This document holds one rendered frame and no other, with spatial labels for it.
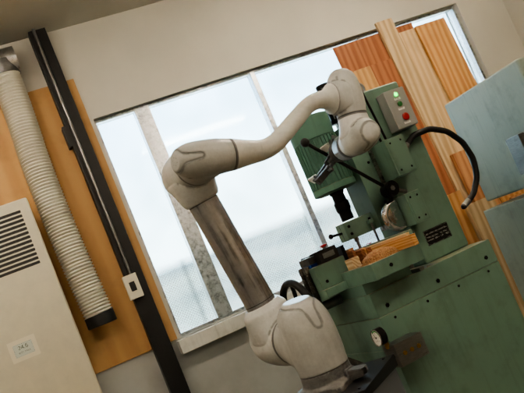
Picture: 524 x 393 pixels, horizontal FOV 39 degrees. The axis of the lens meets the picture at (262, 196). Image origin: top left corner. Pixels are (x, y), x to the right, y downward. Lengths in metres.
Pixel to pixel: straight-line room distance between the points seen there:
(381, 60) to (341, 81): 2.26
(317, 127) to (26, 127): 1.72
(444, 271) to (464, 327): 0.21
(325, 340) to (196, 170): 0.61
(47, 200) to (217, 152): 1.86
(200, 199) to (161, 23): 2.30
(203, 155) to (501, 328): 1.37
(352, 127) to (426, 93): 2.31
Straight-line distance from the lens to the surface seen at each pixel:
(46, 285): 3.74
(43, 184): 3.93
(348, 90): 2.46
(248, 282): 2.33
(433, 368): 2.77
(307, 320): 2.16
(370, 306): 2.69
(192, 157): 2.16
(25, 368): 3.73
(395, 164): 2.86
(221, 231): 2.31
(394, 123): 2.95
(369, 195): 2.91
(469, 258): 2.91
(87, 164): 4.05
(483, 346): 2.89
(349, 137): 2.43
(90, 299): 3.85
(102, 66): 4.33
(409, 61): 4.75
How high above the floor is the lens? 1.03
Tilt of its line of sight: 5 degrees up
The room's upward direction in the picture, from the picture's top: 23 degrees counter-clockwise
